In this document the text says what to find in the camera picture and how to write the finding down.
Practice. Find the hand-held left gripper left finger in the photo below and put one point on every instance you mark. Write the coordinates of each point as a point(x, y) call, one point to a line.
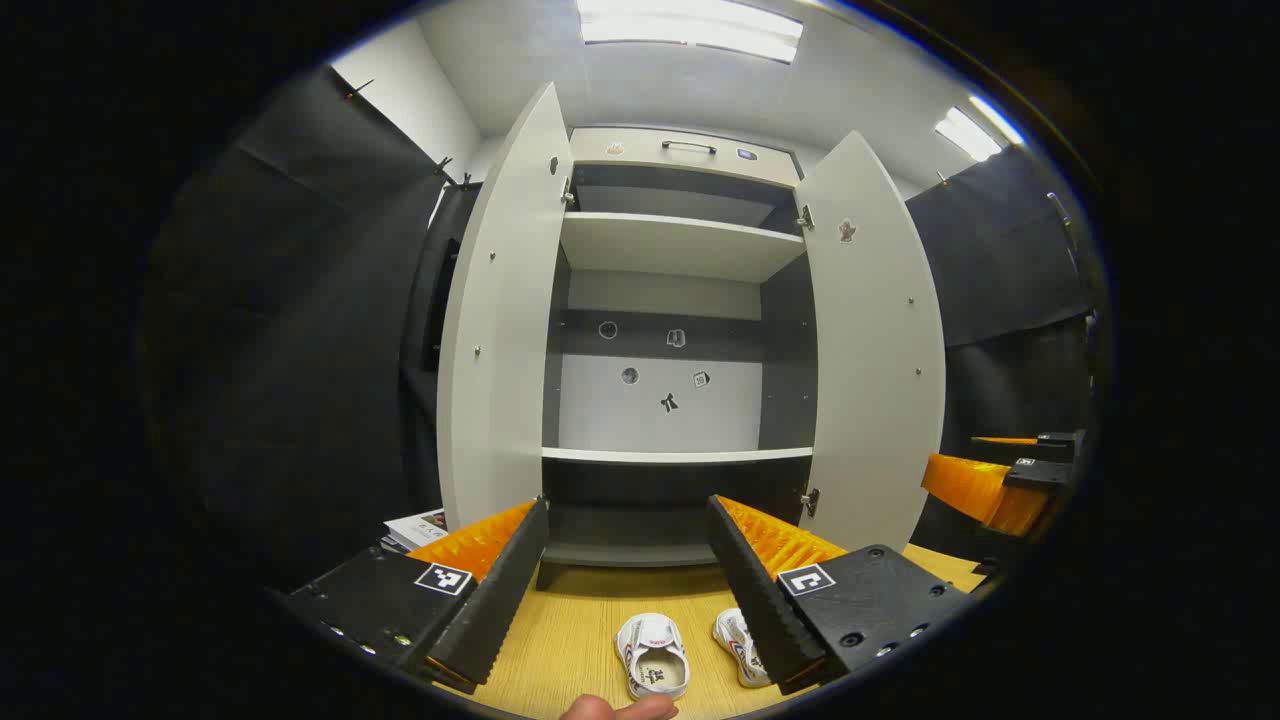
point(505, 585)

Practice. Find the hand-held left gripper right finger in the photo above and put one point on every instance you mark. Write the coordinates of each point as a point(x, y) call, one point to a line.
point(752, 590)

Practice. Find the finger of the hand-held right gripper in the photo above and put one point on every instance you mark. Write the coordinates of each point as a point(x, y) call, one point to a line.
point(1062, 445)
point(975, 488)

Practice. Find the white shoe yellow sole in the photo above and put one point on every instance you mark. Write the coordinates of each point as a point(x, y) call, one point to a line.
point(738, 635)
point(652, 650)

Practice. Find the grey shoe cabinet door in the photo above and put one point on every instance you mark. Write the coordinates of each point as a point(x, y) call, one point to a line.
point(870, 370)
point(495, 340)

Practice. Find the white cover book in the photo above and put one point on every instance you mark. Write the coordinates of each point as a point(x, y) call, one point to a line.
point(420, 528)

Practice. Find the dark cover book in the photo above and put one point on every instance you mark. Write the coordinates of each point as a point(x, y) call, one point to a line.
point(392, 545)

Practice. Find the black backdrop cloth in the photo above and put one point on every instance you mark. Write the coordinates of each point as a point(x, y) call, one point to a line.
point(300, 350)

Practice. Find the small ceiling light panel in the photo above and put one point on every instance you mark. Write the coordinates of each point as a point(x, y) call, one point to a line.
point(970, 132)

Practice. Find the large ceiling light panel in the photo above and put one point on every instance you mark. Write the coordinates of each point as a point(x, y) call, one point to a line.
point(690, 30)

